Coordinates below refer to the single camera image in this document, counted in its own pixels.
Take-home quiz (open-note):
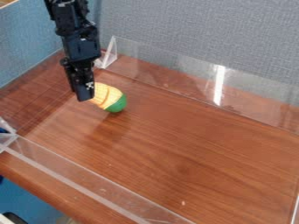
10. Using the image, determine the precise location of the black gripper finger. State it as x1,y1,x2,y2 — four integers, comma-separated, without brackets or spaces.
74,68,95,102
65,66,75,92

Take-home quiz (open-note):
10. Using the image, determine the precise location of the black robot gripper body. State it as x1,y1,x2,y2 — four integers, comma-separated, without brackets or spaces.
43,0,102,74

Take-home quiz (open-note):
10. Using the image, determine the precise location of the yellow green toy corn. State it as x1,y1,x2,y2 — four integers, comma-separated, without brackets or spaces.
90,82,127,113

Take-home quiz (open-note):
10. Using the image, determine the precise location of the clear acrylic corner bracket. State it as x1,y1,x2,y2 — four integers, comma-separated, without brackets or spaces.
95,36,118,69

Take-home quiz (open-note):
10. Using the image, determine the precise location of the clear acrylic left bracket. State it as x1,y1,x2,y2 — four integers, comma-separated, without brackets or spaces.
0,116,18,154

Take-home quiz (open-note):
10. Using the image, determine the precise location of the clear acrylic back wall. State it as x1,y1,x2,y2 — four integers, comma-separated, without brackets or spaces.
106,36,299,135

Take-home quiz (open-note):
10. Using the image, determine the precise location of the clear acrylic wall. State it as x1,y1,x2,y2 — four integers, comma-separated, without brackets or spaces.
106,36,299,135
5,135,195,224

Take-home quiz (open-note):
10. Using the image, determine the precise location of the clear acrylic front wall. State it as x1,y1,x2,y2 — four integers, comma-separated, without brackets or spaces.
5,135,195,224

